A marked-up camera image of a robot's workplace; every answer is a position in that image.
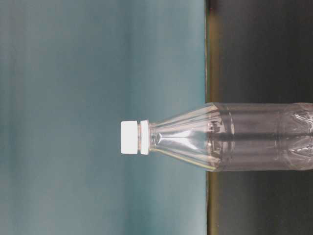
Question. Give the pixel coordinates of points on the clear plastic bottle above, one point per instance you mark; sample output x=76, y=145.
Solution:
x=235, y=137

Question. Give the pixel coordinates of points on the white bottle cap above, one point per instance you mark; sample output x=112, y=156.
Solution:
x=129, y=137

